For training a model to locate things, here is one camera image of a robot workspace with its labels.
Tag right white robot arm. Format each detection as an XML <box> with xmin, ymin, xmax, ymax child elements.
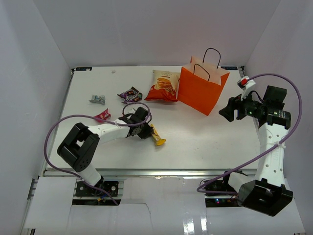
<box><xmin>219</xmin><ymin>86</ymin><xmax>293</xmax><ymax>217</ymax></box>

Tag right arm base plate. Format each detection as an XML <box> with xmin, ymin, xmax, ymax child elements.
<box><xmin>204</xmin><ymin>175</ymin><xmax>239</xmax><ymax>208</ymax></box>

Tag yellow M&M's packet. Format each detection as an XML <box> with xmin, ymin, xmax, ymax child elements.
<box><xmin>152</xmin><ymin>135</ymin><xmax>166</xmax><ymax>146</ymax></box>

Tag aluminium table frame rail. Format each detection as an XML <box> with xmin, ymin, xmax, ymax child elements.
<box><xmin>43</xmin><ymin>168</ymin><xmax>235</xmax><ymax>178</ymax></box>

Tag purple M&M's packet upper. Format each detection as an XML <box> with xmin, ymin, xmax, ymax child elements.
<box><xmin>117</xmin><ymin>87</ymin><xmax>139</xmax><ymax>100</ymax></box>

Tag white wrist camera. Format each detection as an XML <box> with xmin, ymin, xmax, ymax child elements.
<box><xmin>237</xmin><ymin>76</ymin><xmax>256</xmax><ymax>101</ymax></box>
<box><xmin>123</xmin><ymin>108</ymin><xmax>136</xmax><ymax>119</ymax></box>

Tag red candy packet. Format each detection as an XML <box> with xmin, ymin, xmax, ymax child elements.
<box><xmin>94</xmin><ymin>108</ymin><xmax>111</xmax><ymax>123</ymax></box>

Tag orange paper bag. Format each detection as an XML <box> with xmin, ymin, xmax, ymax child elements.
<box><xmin>178</xmin><ymin>47</ymin><xmax>229</xmax><ymax>116</ymax></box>

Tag brown M&M's packet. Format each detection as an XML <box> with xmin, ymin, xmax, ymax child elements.
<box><xmin>122</xmin><ymin>93</ymin><xmax>142</xmax><ymax>104</ymax></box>

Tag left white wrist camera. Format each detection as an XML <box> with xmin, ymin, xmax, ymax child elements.
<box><xmin>123</xmin><ymin>108</ymin><xmax>136</xmax><ymax>119</ymax></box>

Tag silver candy wrapper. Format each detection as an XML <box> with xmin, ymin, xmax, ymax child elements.
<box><xmin>89</xmin><ymin>94</ymin><xmax>106</xmax><ymax>105</ymax></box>

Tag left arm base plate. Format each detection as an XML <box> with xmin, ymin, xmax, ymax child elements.
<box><xmin>74</xmin><ymin>181</ymin><xmax>119</xmax><ymax>201</ymax></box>

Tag orange chips bag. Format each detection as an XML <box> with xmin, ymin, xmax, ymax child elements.
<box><xmin>144</xmin><ymin>70</ymin><xmax>180</xmax><ymax>102</ymax></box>

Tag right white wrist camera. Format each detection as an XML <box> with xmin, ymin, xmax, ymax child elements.
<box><xmin>237</xmin><ymin>76</ymin><xmax>256</xmax><ymax>101</ymax></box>

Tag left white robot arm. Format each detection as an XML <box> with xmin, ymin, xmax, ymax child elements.
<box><xmin>57</xmin><ymin>107</ymin><xmax>154</xmax><ymax>195</ymax></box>

